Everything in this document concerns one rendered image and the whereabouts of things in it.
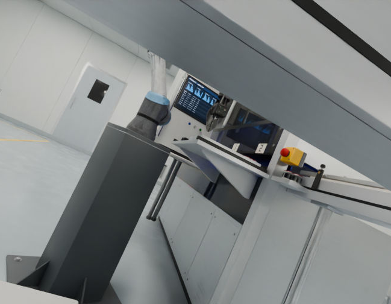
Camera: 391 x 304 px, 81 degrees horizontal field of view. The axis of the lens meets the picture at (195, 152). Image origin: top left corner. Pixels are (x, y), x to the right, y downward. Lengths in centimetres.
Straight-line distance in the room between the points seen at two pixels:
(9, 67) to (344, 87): 727
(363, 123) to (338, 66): 6
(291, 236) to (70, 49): 664
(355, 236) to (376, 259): 22
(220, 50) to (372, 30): 12
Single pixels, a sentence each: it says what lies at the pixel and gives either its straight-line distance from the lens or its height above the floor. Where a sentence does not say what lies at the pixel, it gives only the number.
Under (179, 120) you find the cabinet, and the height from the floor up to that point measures 109.
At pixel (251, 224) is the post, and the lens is 117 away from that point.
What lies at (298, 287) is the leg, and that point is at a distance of 113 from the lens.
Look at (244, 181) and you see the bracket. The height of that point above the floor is 80.
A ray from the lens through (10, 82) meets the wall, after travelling 726.
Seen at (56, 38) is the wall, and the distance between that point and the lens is 726.
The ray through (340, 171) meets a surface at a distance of 144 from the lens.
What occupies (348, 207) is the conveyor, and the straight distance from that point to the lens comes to 99.
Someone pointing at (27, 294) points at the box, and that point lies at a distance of 34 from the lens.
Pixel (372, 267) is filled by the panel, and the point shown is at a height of 67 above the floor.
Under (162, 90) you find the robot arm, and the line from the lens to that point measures 132.
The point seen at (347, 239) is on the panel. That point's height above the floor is 76.
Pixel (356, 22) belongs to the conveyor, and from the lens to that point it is 24.
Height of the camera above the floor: 74
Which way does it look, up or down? 5 degrees up
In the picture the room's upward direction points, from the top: 25 degrees clockwise
